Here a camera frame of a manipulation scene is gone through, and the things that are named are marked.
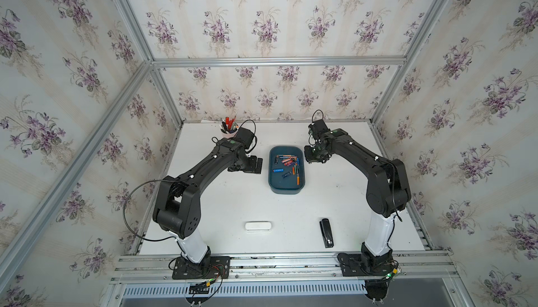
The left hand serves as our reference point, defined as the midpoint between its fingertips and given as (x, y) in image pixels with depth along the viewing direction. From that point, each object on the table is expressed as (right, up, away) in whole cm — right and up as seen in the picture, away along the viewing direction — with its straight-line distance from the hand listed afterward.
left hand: (252, 169), depth 88 cm
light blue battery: (+12, -2, +10) cm, 16 cm away
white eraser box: (+3, -21, -9) cm, 23 cm away
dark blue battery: (+16, -4, +9) cm, 19 cm away
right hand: (+26, +4, +6) cm, 27 cm away
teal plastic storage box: (+15, -1, +11) cm, 19 cm away
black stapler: (+30, -24, -7) cm, 39 cm away
